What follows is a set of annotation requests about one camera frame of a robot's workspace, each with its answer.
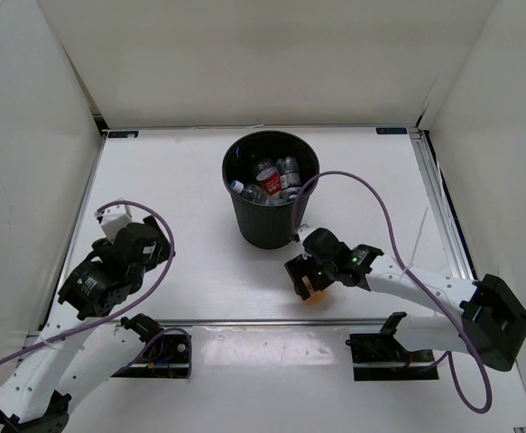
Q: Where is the orange juice bottle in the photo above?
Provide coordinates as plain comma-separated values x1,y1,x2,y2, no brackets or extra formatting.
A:
300,281,327,305

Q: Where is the clear bottle blue label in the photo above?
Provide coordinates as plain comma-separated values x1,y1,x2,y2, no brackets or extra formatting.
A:
230,180,268,206

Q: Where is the clear bottle black cap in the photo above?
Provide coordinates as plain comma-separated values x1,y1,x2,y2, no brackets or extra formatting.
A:
276,156,302,200

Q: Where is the clear bottle red label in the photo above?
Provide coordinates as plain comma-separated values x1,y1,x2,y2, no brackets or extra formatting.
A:
252,158,281,196

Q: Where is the clear unlabelled plastic bottle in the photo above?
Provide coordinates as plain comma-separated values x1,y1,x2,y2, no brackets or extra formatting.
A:
262,190,298,206

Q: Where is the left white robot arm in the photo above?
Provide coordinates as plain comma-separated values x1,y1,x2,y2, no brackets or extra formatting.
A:
0,215,174,432

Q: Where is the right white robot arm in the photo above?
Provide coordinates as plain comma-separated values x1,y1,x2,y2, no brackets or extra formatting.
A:
284,226,526,372

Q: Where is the black plastic bin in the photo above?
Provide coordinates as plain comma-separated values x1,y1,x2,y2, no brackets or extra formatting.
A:
222,131,319,249

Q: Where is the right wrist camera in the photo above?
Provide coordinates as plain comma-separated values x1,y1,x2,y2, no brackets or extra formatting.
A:
292,224,316,244

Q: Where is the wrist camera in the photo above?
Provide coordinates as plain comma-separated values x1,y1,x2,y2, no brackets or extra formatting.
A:
292,224,316,244
95,205,133,243

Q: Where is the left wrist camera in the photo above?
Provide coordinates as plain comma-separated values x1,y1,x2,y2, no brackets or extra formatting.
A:
95,205,133,243

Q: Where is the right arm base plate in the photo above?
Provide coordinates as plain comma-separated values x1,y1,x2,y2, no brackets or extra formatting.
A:
345,312,439,382

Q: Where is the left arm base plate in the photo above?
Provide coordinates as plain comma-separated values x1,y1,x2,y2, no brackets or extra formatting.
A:
113,313,193,379

